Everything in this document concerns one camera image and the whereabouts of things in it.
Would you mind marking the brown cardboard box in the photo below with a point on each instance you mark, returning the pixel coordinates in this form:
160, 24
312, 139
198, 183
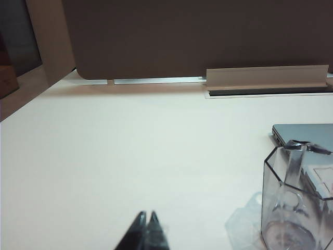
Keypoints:
7, 80

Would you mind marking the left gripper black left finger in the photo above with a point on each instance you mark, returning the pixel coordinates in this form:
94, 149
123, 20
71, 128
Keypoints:
132, 237

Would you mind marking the silver divider mounting bracket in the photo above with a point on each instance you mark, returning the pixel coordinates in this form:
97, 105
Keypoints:
156, 80

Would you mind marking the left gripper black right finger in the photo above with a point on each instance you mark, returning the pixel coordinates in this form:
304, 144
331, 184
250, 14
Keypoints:
156, 237

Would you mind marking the taupe fabric desk divider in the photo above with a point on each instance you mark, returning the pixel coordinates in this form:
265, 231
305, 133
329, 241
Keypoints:
182, 39

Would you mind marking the transparent grey faceted water cup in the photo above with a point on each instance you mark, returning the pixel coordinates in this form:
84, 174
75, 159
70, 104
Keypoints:
275, 208

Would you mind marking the silver closed laptop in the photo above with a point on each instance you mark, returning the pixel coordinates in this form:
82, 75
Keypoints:
304, 131

